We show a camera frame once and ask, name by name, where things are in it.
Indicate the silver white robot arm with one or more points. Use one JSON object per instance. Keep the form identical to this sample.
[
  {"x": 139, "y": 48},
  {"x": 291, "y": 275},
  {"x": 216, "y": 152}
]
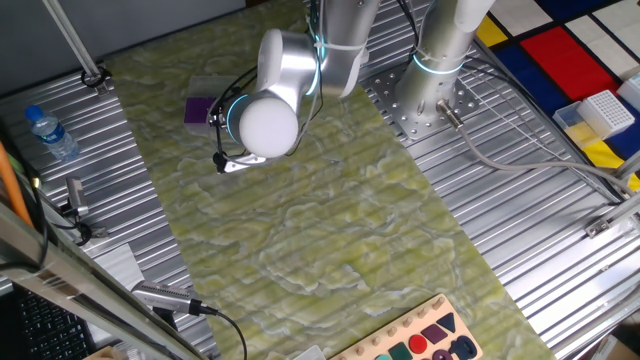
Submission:
[{"x": 280, "y": 65}]

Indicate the silver ribbed camera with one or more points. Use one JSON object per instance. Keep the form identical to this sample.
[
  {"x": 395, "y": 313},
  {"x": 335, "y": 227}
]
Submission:
[{"x": 160, "y": 297}]

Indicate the purple pipette tip box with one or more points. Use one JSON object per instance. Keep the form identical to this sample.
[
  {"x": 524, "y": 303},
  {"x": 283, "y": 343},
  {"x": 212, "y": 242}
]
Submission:
[{"x": 197, "y": 110}]

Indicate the aluminium frame beam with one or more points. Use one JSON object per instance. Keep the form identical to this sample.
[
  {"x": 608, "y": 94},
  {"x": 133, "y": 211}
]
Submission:
[{"x": 75, "y": 285}]

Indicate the white paper sheet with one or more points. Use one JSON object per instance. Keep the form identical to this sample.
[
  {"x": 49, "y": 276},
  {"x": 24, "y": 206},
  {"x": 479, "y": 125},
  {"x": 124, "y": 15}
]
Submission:
[{"x": 117, "y": 265}]

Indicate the wooden shape puzzle board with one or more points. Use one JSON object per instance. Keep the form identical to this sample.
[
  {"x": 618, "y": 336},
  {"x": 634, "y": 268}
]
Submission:
[{"x": 370, "y": 345}]

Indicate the clear plastic water bottle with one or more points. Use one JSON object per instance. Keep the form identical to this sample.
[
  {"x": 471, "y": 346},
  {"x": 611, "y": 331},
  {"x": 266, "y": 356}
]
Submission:
[{"x": 52, "y": 135}]

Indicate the red circle puzzle piece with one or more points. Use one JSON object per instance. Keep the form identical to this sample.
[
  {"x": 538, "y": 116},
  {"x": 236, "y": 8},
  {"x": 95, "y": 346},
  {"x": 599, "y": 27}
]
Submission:
[{"x": 418, "y": 344}]

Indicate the black keyboard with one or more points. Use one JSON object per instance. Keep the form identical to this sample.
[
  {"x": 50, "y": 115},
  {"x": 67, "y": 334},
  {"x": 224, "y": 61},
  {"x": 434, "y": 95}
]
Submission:
[{"x": 50, "y": 325}]

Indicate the navy triangle puzzle piece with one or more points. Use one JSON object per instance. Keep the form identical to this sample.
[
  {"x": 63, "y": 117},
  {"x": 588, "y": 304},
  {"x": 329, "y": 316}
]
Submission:
[{"x": 447, "y": 321}]

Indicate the colourful checkered floor mat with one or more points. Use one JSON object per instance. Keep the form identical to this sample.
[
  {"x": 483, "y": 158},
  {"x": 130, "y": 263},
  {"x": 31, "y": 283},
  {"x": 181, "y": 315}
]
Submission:
[{"x": 565, "y": 65}]

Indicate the orange pole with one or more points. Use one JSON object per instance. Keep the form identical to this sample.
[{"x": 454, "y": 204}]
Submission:
[{"x": 10, "y": 185}]

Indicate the white pipette tip box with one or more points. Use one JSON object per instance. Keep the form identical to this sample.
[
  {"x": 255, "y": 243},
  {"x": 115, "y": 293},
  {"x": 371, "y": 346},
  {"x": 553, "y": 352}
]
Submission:
[{"x": 605, "y": 112}]

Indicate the brown cardboard box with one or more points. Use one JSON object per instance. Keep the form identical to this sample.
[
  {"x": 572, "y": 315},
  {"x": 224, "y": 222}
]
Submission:
[{"x": 620, "y": 350}]

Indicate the aluminium profile with bracket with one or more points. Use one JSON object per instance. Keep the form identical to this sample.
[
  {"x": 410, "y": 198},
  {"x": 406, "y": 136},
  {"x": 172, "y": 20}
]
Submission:
[{"x": 615, "y": 215}]

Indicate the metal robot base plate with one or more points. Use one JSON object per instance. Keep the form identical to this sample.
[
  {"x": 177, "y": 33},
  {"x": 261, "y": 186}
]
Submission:
[{"x": 400, "y": 125}]

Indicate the slanted metal post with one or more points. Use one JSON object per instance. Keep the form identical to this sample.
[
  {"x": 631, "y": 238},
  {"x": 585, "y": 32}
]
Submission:
[{"x": 72, "y": 42}]

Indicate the green square puzzle piece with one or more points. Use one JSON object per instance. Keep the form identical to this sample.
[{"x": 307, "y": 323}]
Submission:
[{"x": 400, "y": 352}]

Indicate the black clamp tool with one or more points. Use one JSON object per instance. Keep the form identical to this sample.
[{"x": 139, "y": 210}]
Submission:
[{"x": 76, "y": 197}]

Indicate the blue curved puzzle piece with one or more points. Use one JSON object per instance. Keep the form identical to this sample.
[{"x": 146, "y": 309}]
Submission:
[{"x": 462, "y": 347}]

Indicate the purple square puzzle piece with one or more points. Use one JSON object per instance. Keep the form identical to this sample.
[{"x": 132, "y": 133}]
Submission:
[{"x": 433, "y": 334}]

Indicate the white plastic box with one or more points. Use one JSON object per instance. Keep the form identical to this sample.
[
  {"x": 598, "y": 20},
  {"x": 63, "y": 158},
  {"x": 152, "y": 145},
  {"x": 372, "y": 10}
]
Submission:
[{"x": 631, "y": 92}]

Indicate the green marble pattern mat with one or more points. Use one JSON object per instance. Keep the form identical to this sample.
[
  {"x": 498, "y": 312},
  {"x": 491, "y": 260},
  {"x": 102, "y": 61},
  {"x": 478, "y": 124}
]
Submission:
[{"x": 325, "y": 225}]

